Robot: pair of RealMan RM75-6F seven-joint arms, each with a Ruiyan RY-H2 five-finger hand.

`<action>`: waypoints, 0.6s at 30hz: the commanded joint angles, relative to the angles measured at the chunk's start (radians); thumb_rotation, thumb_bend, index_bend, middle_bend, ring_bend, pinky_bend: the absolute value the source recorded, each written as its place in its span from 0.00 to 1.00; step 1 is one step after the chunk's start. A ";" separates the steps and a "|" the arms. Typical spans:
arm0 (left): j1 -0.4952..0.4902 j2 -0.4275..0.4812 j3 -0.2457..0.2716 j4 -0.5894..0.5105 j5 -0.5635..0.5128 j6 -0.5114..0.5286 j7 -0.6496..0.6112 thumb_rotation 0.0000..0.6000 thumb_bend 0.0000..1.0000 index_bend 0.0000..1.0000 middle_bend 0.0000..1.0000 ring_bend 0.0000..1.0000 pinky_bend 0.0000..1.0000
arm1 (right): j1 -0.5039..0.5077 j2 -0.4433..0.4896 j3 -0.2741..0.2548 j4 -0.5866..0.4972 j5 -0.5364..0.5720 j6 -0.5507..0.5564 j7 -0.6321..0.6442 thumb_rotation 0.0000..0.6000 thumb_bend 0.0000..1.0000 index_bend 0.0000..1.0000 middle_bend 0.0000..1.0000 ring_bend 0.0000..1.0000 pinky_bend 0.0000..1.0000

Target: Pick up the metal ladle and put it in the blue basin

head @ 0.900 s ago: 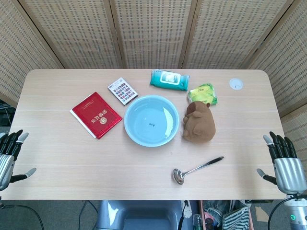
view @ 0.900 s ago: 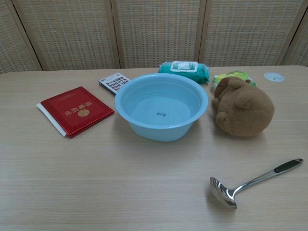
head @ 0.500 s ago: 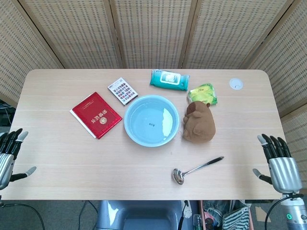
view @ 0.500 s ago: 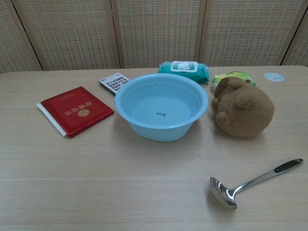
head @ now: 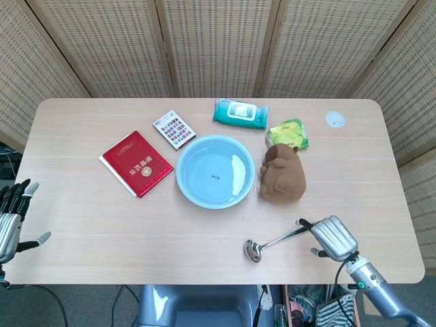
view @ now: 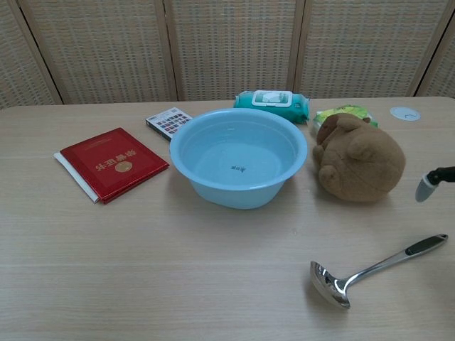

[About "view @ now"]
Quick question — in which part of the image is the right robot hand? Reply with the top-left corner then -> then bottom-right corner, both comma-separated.
415,166 -> 455,203

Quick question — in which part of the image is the stainless steel ladle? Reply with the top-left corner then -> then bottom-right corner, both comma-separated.
309,233 -> 449,310

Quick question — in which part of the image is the light blue plastic basin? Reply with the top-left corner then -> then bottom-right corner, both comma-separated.
168,107 -> 309,210

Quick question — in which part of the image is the brown plush toy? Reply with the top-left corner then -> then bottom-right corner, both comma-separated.
312,114 -> 407,204

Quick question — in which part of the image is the round white table grommet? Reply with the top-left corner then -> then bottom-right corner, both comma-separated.
389,106 -> 421,121

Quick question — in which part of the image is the green tissue pack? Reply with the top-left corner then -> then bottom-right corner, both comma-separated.
311,104 -> 380,138

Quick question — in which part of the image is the teal wet wipes pack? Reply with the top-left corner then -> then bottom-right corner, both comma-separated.
232,90 -> 311,125

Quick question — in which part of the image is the woven folding screen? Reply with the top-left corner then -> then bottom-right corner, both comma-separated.
0,0 -> 455,110

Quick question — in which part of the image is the small colourful printed box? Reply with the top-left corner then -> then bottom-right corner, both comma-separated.
145,107 -> 193,142

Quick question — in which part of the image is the red certificate folder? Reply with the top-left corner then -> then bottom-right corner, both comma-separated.
59,127 -> 170,205

